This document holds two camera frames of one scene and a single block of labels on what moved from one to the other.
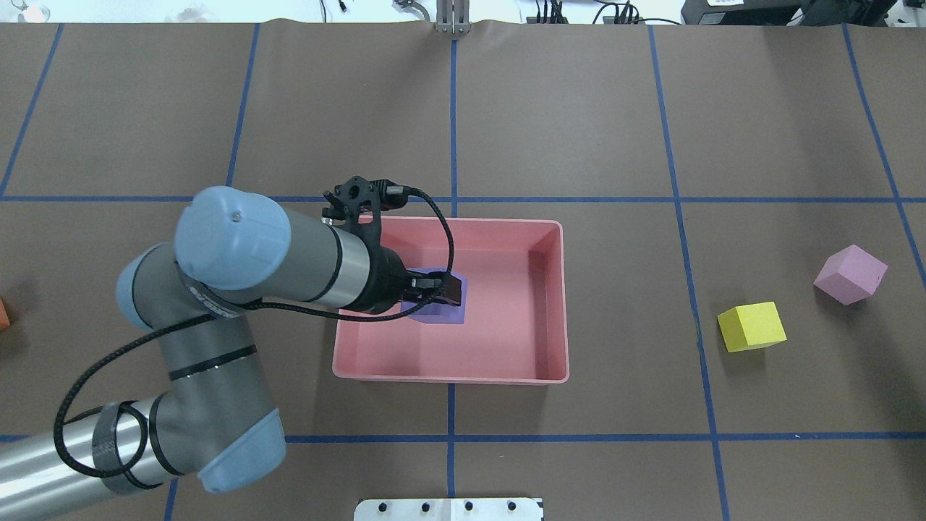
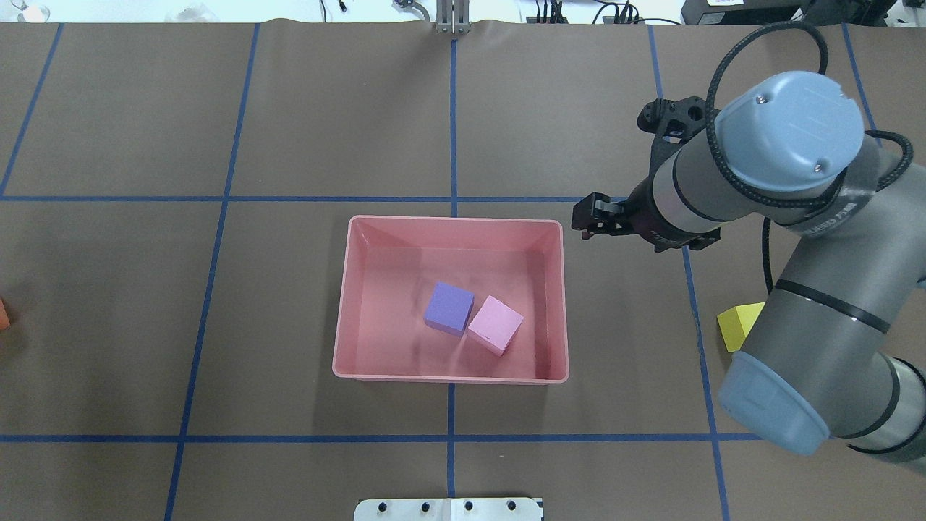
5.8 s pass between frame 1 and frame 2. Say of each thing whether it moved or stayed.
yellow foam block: stayed
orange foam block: stayed
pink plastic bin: stayed
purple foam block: moved
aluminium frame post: stayed
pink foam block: moved
